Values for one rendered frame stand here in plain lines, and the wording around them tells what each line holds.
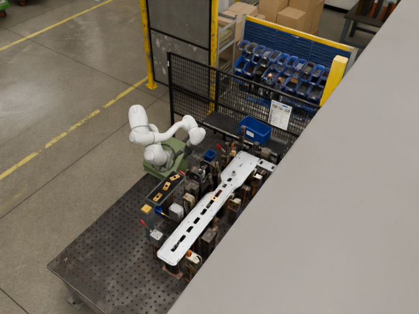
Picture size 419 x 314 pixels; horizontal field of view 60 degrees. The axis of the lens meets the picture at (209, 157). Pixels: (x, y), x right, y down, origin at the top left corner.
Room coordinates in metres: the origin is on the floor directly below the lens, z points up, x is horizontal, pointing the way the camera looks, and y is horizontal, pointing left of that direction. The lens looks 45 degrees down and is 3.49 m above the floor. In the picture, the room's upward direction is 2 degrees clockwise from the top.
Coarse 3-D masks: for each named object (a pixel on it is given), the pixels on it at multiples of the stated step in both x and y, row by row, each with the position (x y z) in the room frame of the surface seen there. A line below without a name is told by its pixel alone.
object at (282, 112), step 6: (276, 102) 2.79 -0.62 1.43; (270, 108) 2.81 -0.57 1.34; (276, 108) 2.78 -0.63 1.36; (282, 108) 2.75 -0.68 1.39; (288, 108) 2.72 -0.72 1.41; (276, 114) 2.78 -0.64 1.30; (282, 114) 2.74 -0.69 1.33; (288, 114) 2.72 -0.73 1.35; (276, 120) 2.77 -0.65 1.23; (282, 120) 2.74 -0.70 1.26; (288, 120) 2.71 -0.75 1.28; (276, 126) 2.76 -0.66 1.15; (282, 126) 2.73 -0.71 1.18
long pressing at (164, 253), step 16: (240, 160) 2.42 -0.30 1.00; (256, 160) 2.43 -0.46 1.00; (224, 176) 2.21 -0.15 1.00; (240, 176) 2.21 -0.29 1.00; (224, 192) 2.02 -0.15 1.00; (208, 208) 1.84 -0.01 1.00; (192, 224) 1.67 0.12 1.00; (176, 240) 1.51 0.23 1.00; (192, 240) 1.52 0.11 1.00; (160, 256) 1.37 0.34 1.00; (176, 256) 1.38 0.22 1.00
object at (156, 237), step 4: (156, 232) 1.54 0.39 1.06; (160, 232) 1.54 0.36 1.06; (152, 236) 1.51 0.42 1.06; (156, 236) 1.51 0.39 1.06; (160, 236) 1.51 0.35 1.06; (152, 240) 1.51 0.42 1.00; (156, 240) 1.48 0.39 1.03; (160, 240) 1.50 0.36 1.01; (152, 244) 1.52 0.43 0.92; (156, 244) 1.49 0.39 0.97; (160, 244) 1.49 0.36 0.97; (156, 248) 1.50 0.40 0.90; (156, 252) 1.50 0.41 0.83; (156, 256) 1.50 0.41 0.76; (160, 260) 1.48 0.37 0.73
